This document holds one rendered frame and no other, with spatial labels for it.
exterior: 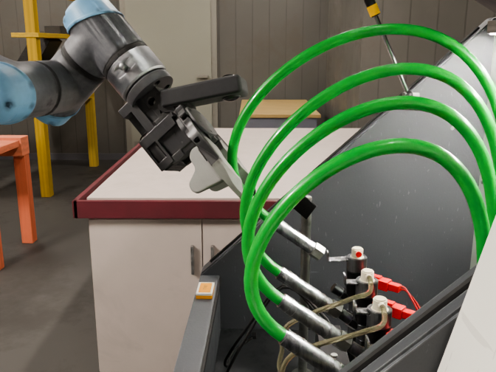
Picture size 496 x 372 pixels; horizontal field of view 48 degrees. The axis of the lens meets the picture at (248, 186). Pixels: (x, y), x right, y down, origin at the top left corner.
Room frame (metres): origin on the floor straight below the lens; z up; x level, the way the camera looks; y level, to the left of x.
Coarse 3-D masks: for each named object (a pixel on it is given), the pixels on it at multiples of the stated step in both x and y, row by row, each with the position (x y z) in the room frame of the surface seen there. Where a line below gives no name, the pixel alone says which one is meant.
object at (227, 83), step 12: (192, 84) 0.76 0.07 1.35; (204, 84) 0.75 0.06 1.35; (216, 84) 0.75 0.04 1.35; (228, 84) 0.75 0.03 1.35; (240, 84) 0.74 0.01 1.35; (168, 96) 0.76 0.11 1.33; (180, 96) 0.76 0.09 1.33; (192, 96) 0.75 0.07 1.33; (204, 96) 0.75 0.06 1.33; (216, 96) 0.75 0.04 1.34; (228, 96) 0.75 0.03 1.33; (240, 96) 0.76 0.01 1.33
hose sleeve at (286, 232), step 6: (282, 222) 0.73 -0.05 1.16; (282, 228) 0.73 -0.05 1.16; (288, 228) 0.73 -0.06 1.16; (282, 234) 0.73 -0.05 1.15; (288, 234) 0.73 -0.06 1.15; (294, 234) 0.73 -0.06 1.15; (300, 234) 0.74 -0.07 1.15; (294, 240) 0.73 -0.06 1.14; (300, 240) 0.73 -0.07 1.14; (306, 240) 0.73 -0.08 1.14; (300, 246) 0.73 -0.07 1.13; (306, 246) 0.73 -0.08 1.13; (312, 246) 0.73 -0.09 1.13
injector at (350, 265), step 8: (352, 264) 0.73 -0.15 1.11; (360, 264) 0.72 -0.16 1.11; (352, 272) 0.73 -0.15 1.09; (360, 272) 0.72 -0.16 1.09; (336, 288) 0.73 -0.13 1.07; (344, 288) 0.74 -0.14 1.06; (352, 288) 0.72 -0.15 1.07; (344, 296) 0.73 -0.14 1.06; (352, 304) 0.73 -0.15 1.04; (352, 312) 0.73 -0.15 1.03
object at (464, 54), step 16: (352, 32) 0.73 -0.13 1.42; (368, 32) 0.73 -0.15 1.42; (384, 32) 0.73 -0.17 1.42; (400, 32) 0.73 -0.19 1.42; (416, 32) 0.73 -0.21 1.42; (432, 32) 0.73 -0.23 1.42; (320, 48) 0.73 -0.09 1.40; (448, 48) 0.73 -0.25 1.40; (464, 48) 0.73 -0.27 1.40; (288, 64) 0.73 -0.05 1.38; (480, 64) 0.73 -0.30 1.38; (272, 80) 0.73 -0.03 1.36; (480, 80) 0.73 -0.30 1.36; (256, 96) 0.73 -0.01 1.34; (240, 128) 0.74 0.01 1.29
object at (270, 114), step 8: (264, 104) 6.03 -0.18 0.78; (272, 104) 6.03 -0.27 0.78; (280, 104) 6.03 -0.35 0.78; (288, 104) 6.03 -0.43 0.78; (296, 104) 6.03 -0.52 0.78; (240, 112) 5.29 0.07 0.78; (256, 112) 5.29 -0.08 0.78; (264, 112) 5.29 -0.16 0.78; (272, 112) 5.29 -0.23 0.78; (280, 112) 5.29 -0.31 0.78; (288, 112) 5.29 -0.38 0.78; (248, 120) 5.15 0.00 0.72; (256, 120) 5.15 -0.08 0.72; (264, 120) 5.15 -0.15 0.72; (272, 120) 5.15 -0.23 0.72; (280, 120) 5.15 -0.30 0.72; (304, 120) 5.14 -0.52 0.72; (312, 120) 5.14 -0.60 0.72
